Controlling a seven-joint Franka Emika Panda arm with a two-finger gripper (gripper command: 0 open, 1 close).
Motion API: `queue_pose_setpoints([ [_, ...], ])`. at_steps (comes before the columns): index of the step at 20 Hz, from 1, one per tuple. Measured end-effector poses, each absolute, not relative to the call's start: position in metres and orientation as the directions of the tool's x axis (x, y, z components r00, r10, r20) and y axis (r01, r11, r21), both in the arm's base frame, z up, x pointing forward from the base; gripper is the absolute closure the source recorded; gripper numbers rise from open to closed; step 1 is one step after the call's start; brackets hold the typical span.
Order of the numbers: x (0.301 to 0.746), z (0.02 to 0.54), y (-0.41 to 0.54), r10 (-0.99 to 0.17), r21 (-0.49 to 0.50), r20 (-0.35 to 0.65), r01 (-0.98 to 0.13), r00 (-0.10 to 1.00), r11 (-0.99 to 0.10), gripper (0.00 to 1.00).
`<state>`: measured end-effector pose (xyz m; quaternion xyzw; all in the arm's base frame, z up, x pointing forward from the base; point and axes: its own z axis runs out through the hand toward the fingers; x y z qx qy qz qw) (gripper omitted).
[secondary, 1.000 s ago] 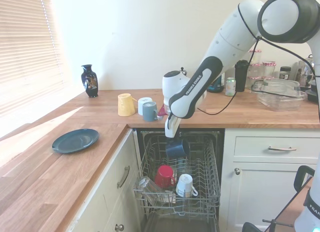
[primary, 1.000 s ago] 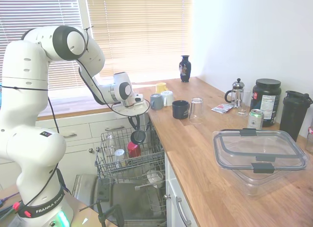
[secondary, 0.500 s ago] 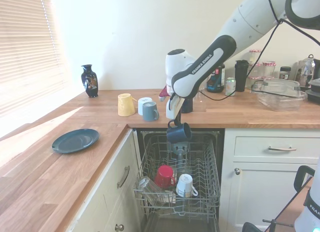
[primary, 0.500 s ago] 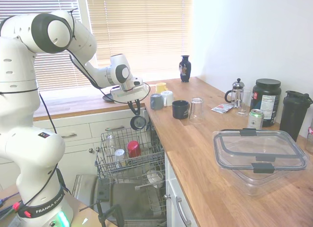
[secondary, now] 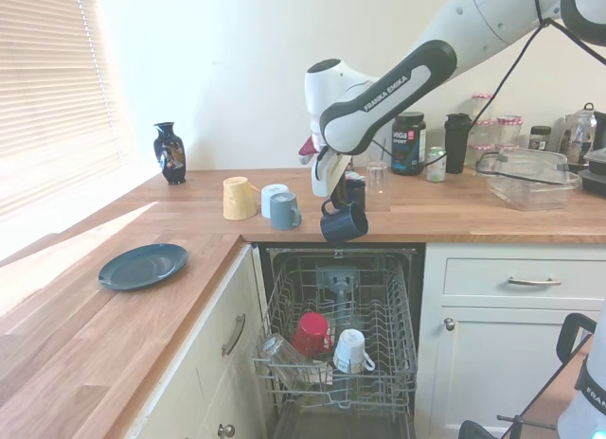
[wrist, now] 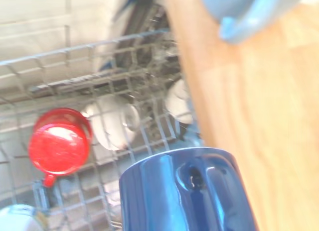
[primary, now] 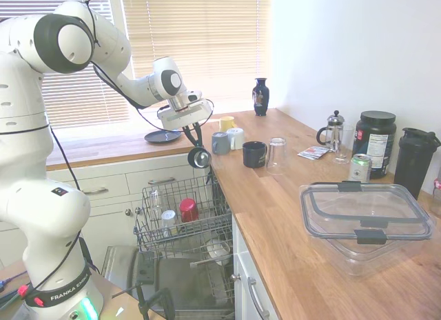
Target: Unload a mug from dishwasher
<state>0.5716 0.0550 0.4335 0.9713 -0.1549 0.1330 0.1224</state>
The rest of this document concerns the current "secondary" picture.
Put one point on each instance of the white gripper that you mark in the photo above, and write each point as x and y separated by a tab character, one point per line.
324	176

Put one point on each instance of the navy blue mug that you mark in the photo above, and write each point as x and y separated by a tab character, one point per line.
341	226

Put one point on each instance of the black mug with print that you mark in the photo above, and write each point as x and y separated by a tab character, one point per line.
358	193

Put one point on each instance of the grey mug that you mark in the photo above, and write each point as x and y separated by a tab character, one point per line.
282	212

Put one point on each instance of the plain white mug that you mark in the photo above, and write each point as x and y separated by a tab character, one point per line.
266	201

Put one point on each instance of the grey dishwasher spray hub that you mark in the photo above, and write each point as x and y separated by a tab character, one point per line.
336	280

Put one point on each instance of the yellow mug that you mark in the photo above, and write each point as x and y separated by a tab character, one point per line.
239	198

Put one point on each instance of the dishwasher tub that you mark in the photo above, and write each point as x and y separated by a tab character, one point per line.
415	287

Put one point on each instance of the red mug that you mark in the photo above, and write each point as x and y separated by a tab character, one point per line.
310	334

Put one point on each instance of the white mug with print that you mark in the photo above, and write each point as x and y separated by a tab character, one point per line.
349	351

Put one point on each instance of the steel dishwasher door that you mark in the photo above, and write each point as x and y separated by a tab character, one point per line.
360	429

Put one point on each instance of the red white sachet packets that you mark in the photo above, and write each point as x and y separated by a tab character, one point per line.
359	175

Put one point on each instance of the clear upturned drinking glass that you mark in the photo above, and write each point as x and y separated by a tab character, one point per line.
378	181

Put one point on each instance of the black protein powder tub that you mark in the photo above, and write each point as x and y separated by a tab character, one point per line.
409	145

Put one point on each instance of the black shaker bottle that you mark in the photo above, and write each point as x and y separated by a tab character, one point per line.
457	145

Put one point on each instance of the glass jar red gingham lid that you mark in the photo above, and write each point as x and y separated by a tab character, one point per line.
480	156
509	131
486	134
482	108

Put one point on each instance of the round steel cabinet knob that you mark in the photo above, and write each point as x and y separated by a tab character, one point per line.
449	323

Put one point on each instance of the clear glass lying in rack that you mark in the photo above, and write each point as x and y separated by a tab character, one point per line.
279	351

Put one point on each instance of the dark blue painted vase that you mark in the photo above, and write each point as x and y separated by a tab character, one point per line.
169	155

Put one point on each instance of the clear plastic lidded container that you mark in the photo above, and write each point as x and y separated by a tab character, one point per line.
530	183

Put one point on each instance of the spice jar black lid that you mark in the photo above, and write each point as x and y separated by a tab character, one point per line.
540	138

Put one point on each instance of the dark teal plate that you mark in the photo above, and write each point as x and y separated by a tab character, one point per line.
142	267

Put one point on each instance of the steel glass coffee maker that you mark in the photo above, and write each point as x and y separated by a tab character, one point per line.
580	131

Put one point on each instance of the black food container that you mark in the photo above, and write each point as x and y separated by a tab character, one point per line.
597	159
594	182

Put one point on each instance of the round bronze cabinet knob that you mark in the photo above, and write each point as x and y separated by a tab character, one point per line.
226	430

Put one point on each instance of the beige window blind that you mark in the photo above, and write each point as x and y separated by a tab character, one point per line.
47	103

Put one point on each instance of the black camera stand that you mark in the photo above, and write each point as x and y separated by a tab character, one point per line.
570	335

